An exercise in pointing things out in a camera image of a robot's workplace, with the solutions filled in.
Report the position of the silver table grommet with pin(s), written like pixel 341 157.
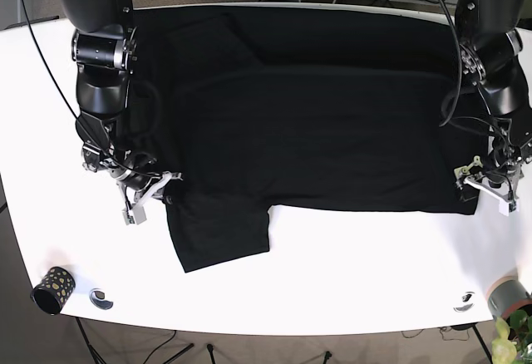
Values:
pixel 465 302
pixel 98 299

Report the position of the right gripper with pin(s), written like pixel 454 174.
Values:
pixel 136 190

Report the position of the black gold-dotted cup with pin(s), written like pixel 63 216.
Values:
pixel 55 288

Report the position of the left silver table grommet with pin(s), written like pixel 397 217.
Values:
pixel 98 299

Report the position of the grey flower pot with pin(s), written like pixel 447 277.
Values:
pixel 507 295

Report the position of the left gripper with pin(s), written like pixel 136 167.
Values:
pixel 499 181

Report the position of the green potted plant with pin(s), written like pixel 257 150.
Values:
pixel 512 344

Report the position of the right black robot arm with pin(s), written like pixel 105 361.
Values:
pixel 103 47

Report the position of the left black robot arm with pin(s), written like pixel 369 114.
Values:
pixel 491 97

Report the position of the right silver table grommet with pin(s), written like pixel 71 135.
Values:
pixel 465 302

